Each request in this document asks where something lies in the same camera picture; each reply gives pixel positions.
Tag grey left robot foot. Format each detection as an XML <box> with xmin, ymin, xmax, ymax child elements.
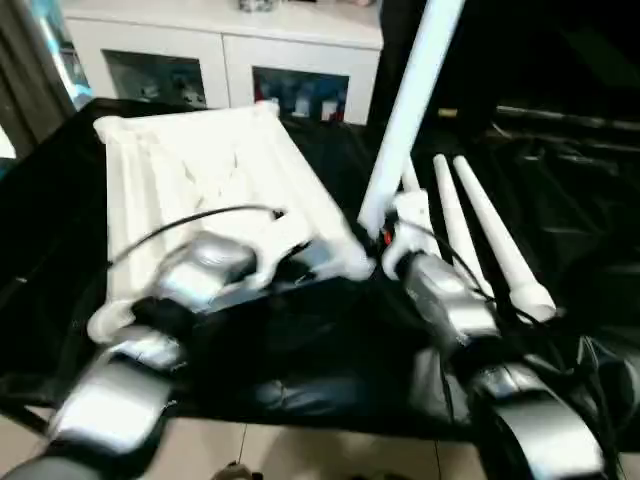
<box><xmin>208</xmin><ymin>460</ymin><xmax>253</xmax><ymax>480</ymax></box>

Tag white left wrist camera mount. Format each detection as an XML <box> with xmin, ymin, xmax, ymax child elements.
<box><xmin>248</xmin><ymin>208</ymin><xmax>314</xmax><ymax>288</ymax></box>

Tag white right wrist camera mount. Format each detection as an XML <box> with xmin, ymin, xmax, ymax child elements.
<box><xmin>383</xmin><ymin>190</ymin><xmax>433</xmax><ymax>278</ymax></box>

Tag black metal bar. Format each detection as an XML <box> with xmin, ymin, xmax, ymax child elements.
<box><xmin>493</xmin><ymin>102</ymin><xmax>640</xmax><ymax>133</ymax></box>

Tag black mat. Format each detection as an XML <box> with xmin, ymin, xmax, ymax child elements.
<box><xmin>0</xmin><ymin>95</ymin><xmax>640</xmax><ymax>443</ymax></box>

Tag white cabinet with glass doors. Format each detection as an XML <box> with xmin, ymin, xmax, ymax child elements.
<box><xmin>55</xmin><ymin>0</ymin><xmax>387</xmax><ymax>127</ymax></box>

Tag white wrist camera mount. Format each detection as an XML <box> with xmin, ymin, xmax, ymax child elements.
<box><xmin>383</xmin><ymin>190</ymin><xmax>433</xmax><ymax>278</ymax></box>
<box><xmin>248</xmin><ymin>208</ymin><xmax>314</xmax><ymax>288</ymax></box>

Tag grey curtain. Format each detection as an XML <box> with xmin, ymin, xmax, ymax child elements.
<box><xmin>0</xmin><ymin>0</ymin><xmax>79</xmax><ymax>143</ymax></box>

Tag white plastic table leg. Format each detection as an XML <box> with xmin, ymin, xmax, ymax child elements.
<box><xmin>399</xmin><ymin>154</ymin><xmax>423</xmax><ymax>198</ymax></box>
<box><xmin>356</xmin><ymin>0</ymin><xmax>467</xmax><ymax>243</ymax></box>
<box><xmin>432</xmin><ymin>152</ymin><xmax>488</xmax><ymax>293</ymax></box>
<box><xmin>452</xmin><ymin>154</ymin><xmax>557</xmax><ymax>323</ymax></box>

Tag white plastic table top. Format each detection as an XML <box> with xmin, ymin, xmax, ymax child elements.
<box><xmin>86</xmin><ymin>98</ymin><xmax>378</xmax><ymax>343</ymax></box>

